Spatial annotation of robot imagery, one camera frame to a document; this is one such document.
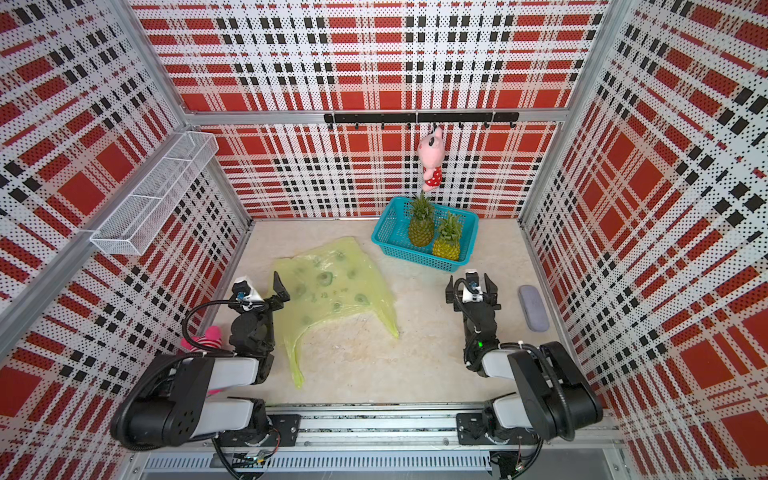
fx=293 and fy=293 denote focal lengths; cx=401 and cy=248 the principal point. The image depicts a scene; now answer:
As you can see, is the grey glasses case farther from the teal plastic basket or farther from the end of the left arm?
the end of the left arm

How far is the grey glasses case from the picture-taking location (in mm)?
926

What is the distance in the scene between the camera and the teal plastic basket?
3.35 feet

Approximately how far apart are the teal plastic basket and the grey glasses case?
22cm
